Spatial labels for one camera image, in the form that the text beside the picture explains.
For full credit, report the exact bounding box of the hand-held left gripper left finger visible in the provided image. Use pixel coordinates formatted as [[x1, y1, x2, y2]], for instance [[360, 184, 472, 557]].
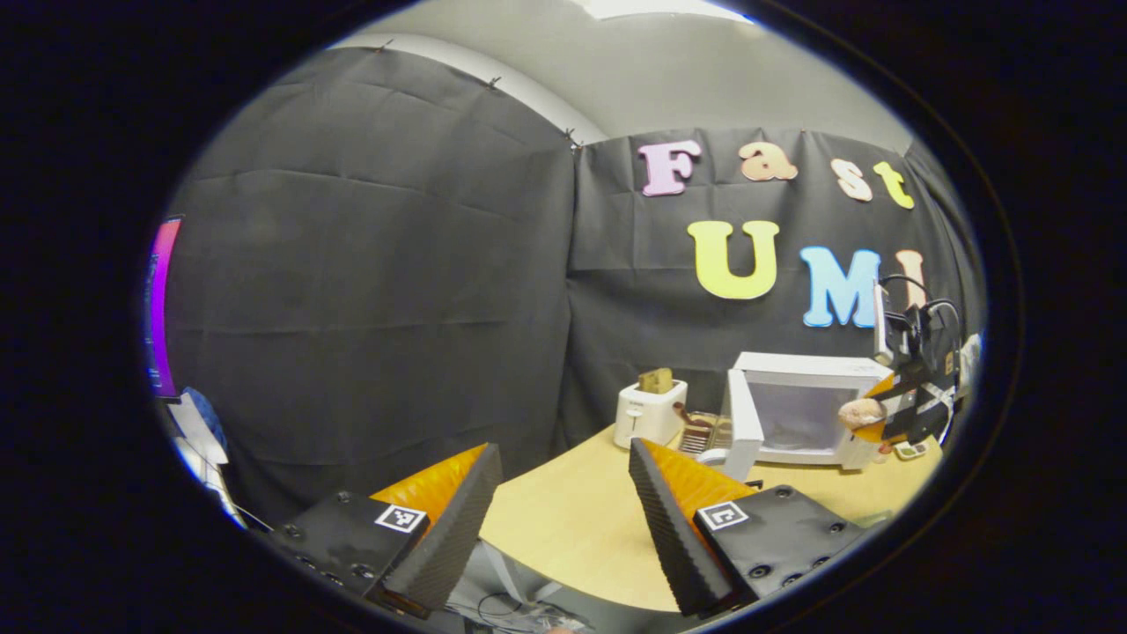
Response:
[[264, 443, 504, 617]]

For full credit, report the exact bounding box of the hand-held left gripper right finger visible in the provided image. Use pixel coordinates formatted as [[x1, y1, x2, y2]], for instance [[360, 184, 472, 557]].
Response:
[[628, 438, 868, 617]]

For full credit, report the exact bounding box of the white microwave oven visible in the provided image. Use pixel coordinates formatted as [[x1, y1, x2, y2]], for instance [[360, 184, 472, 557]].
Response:
[[700, 351, 892, 483]]

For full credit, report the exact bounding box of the white toaster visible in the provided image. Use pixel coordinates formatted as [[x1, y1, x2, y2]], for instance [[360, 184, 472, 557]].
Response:
[[613, 379, 689, 451]]

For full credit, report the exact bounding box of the large ceiling light panel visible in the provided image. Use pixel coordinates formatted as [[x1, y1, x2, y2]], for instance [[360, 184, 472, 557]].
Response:
[[572, 0, 751, 23]]

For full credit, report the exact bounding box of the purple lit screen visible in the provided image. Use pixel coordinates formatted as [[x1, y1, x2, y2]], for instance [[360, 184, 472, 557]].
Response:
[[144, 216, 184, 402]]

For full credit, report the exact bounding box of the pink meat piece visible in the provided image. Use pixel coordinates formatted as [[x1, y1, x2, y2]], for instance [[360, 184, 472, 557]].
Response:
[[837, 397, 888, 433]]

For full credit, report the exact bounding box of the metal utensil holder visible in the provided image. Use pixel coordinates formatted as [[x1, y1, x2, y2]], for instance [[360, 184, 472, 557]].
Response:
[[681, 409, 733, 456]]

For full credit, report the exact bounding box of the black backdrop cloth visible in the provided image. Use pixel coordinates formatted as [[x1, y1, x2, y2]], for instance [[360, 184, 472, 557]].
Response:
[[145, 44, 987, 529]]

